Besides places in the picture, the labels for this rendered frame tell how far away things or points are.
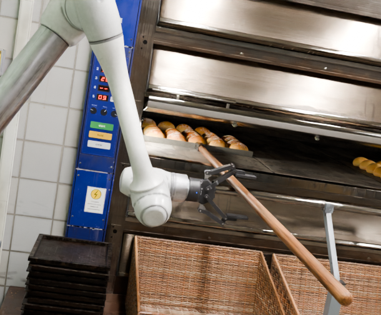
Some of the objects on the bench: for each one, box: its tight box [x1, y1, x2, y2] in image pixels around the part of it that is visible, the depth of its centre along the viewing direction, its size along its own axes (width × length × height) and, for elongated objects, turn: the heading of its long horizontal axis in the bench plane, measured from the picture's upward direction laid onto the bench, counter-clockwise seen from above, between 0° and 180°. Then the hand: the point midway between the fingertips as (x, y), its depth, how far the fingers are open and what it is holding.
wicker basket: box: [270, 253, 381, 315], centre depth 242 cm, size 49×56×28 cm
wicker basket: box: [125, 236, 287, 315], centre depth 233 cm, size 49×56×28 cm
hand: (248, 197), depth 196 cm, fingers open, 13 cm apart
